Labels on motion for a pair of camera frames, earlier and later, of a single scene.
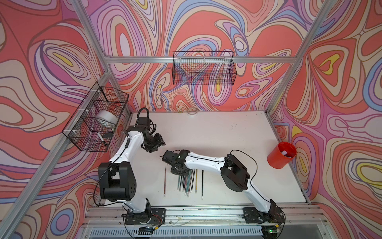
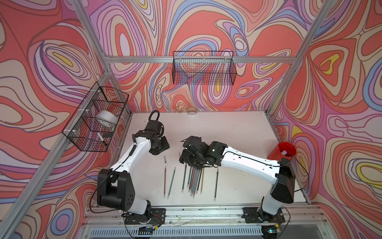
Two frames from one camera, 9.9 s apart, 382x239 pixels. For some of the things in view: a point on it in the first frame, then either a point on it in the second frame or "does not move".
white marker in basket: x=101 y=138 does not move
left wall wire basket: x=90 y=127 does not move
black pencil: x=202 y=184 -> x=216 y=187
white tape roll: x=107 y=116 does not move
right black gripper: x=185 y=173 -> x=184 y=158
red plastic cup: x=279 y=157 does not move
